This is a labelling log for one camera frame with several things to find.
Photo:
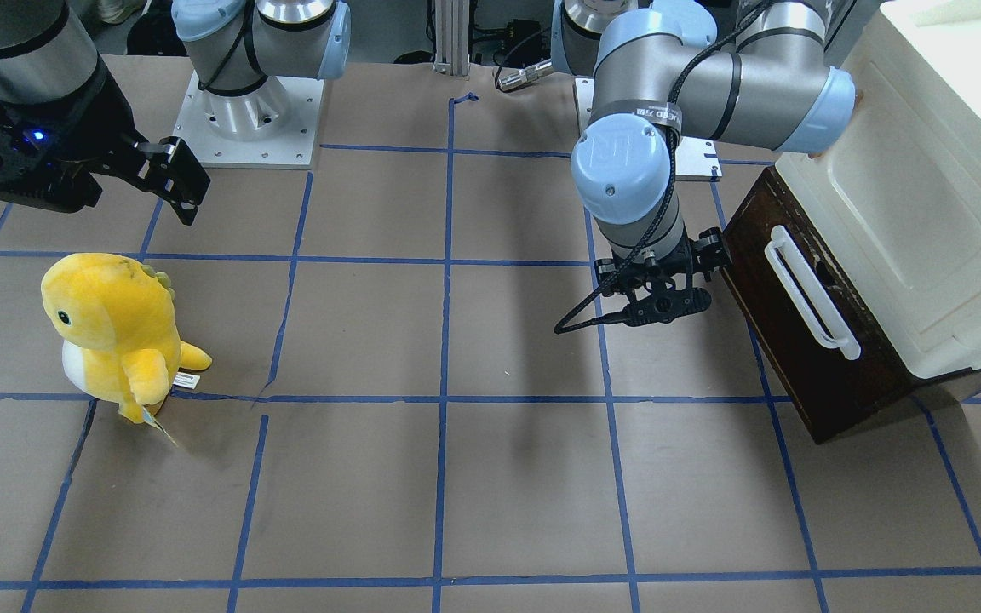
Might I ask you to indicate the aluminium frame post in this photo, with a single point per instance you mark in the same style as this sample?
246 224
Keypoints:
451 37

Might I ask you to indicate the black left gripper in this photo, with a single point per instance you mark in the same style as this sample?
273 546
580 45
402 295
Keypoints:
709 247

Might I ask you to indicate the yellow dinosaur plush toy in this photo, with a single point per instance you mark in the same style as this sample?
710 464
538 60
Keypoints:
116 317

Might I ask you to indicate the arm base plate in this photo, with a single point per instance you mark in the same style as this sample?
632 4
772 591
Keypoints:
696 159
273 127

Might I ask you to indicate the white drawer handle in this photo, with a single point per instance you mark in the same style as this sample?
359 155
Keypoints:
810 299

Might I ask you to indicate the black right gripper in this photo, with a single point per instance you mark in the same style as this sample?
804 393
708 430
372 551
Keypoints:
88 128

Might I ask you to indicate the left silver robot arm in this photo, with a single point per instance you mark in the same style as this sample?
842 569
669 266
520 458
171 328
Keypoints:
662 72

